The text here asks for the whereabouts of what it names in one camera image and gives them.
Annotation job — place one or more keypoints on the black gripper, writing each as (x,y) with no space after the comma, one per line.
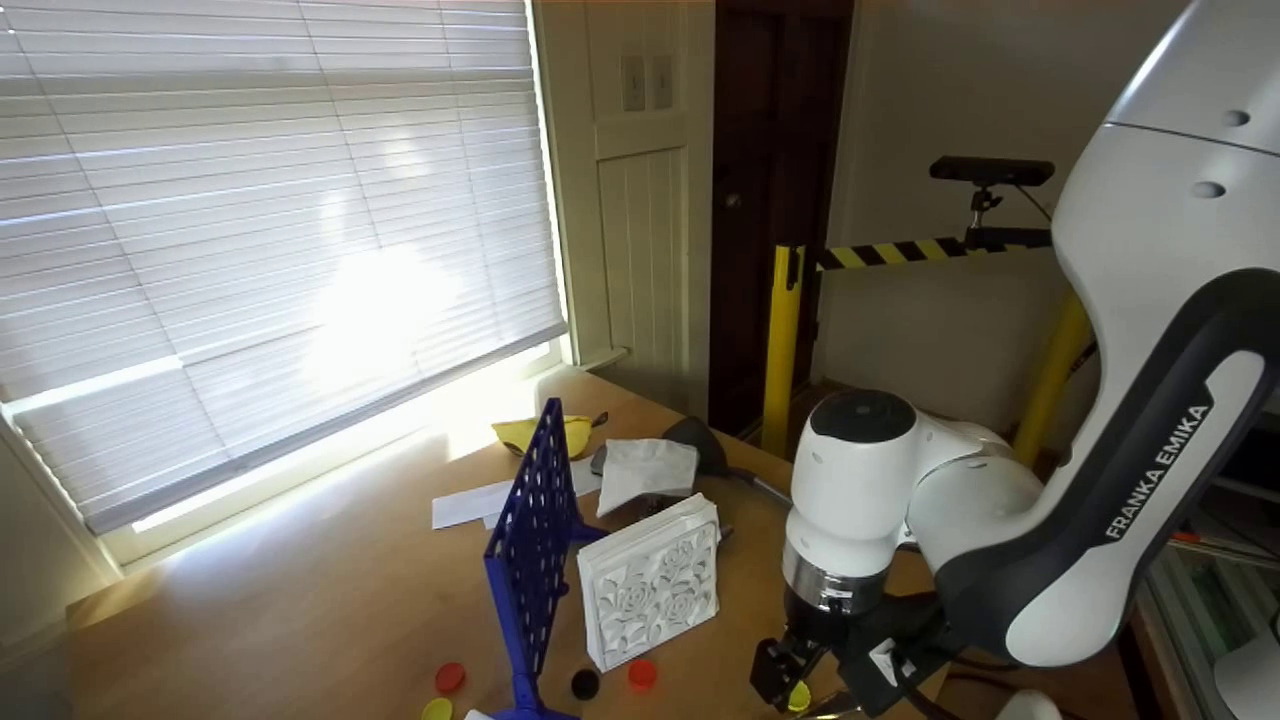
(830,631)

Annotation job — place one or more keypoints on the yellow game chip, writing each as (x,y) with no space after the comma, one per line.
(437,708)
(798,696)

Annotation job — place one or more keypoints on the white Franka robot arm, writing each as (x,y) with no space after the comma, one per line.
(1173,401)

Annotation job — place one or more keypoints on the red game chip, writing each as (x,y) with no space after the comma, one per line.
(641,675)
(449,679)

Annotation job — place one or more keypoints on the black game chip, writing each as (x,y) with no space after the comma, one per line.
(586,682)

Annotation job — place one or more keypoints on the blue grid gameboard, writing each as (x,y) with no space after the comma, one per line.
(534,563)

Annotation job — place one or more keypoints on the white embossed box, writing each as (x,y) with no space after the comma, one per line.
(651,580)

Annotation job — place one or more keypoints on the white paper booklet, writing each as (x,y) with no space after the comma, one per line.
(645,473)

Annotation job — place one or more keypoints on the yellow black striped barrier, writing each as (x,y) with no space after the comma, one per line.
(784,332)

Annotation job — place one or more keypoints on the stack of white frames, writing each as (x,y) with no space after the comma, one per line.
(1207,642)

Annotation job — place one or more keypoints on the dark wooden door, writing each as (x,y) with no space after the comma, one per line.
(774,200)

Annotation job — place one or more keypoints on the cream panel door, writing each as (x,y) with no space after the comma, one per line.
(641,200)

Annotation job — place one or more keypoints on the large white window blinds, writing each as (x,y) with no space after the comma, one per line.
(264,200)

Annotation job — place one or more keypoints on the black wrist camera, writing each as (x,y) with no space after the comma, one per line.
(897,675)

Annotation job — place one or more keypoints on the black camera on boom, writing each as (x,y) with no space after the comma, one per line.
(989,170)

